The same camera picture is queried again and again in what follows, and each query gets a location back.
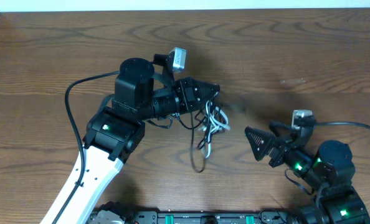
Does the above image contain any black usb cable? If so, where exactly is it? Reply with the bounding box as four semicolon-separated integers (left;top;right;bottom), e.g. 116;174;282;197
146;93;223;174

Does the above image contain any white usb cable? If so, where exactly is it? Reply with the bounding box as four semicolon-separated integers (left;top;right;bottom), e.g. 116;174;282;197
198;100;231;159

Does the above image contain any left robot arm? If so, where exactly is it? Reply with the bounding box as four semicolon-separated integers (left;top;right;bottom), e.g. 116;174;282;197
42;55;220;223

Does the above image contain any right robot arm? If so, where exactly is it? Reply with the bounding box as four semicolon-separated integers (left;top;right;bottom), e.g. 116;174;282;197
245;116;370;223

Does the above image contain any clear tape piece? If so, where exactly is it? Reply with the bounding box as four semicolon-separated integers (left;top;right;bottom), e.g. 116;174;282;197
280;78;306;85

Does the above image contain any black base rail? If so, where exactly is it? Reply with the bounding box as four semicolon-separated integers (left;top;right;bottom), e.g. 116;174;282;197
88;202;298;224

